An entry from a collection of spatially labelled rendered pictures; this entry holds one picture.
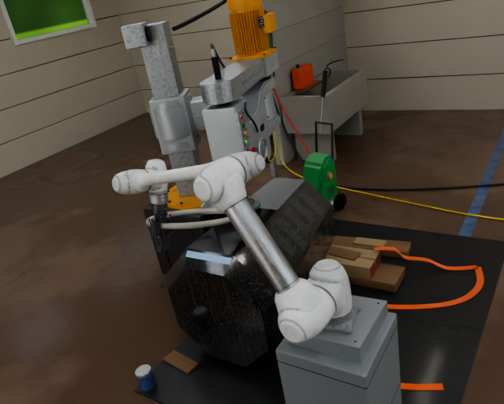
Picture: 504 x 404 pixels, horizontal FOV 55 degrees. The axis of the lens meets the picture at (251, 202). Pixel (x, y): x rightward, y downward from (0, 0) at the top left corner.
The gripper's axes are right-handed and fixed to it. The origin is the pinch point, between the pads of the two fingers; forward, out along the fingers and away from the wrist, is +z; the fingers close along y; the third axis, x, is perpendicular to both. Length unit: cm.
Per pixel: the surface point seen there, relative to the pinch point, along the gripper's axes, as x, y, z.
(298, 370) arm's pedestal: -73, 2, 48
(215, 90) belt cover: 7, 56, -77
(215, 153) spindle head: 20, 68, -41
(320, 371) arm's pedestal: -84, 1, 46
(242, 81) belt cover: 4, 78, -83
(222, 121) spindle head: 10, 64, -60
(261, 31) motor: 15, 119, -119
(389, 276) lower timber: -49, 174, 57
